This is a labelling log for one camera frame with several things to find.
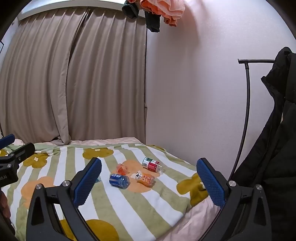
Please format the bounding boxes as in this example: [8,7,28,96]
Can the red green white cup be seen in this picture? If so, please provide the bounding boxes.
[142,157,163,174]

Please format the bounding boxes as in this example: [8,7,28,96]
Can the person's left hand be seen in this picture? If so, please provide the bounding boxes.
[0,191,11,219]

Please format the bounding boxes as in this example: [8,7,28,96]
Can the clear orange plastic cup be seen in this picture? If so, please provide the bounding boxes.
[116,164,129,175]

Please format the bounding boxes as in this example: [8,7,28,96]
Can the dark hanging garment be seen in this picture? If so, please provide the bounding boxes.
[121,1,161,33]

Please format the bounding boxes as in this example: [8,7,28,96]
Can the striped flower pattern blanket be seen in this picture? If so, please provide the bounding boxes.
[0,143,210,241]

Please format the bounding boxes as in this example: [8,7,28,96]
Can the black clothes rack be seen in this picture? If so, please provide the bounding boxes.
[228,59,275,183]

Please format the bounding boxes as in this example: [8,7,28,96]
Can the beige curtain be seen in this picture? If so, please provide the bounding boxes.
[1,7,147,144]

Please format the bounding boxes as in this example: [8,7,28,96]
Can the orange hanging garment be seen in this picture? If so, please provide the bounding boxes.
[128,0,185,27]

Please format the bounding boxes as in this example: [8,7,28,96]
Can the orange label cup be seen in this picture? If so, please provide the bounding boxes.
[135,171,155,188]

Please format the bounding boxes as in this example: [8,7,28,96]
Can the black hanging jacket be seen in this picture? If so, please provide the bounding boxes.
[232,47,295,240]

